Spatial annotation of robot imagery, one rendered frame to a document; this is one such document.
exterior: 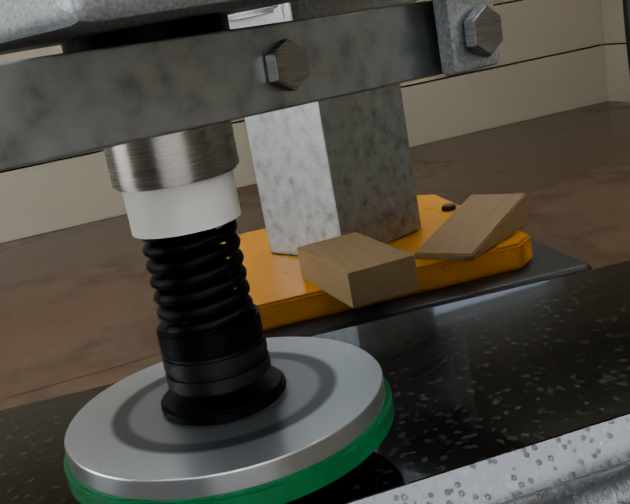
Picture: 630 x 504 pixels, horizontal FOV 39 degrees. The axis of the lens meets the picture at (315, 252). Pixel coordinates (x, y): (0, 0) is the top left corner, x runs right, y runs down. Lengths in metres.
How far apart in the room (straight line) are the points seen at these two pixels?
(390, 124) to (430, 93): 6.01
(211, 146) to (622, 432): 0.33
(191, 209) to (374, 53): 0.16
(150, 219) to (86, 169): 6.20
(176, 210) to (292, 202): 0.94
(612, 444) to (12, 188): 6.25
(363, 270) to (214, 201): 0.66
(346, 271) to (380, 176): 0.31
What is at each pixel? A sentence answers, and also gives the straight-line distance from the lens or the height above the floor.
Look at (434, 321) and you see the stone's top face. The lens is 0.84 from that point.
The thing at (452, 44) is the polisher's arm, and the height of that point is 1.13.
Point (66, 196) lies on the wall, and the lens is 6.75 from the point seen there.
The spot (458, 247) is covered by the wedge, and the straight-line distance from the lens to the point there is 1.35.
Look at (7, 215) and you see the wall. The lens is 6.75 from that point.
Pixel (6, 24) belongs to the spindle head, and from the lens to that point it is 0.48.
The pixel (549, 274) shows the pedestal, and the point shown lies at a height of 0.74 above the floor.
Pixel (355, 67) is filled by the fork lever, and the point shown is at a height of 1.12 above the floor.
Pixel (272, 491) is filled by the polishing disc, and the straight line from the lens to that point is 0.52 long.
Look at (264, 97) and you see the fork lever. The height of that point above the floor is 1.12.
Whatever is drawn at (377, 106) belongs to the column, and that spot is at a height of 1.00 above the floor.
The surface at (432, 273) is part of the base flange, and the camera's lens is 1.34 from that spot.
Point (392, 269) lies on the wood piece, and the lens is 1.20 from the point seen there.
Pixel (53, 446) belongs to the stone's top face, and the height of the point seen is 0.87.
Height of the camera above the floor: 1.16
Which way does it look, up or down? 15 degrees down
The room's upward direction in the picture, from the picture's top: 10 degrees counter-clockwise
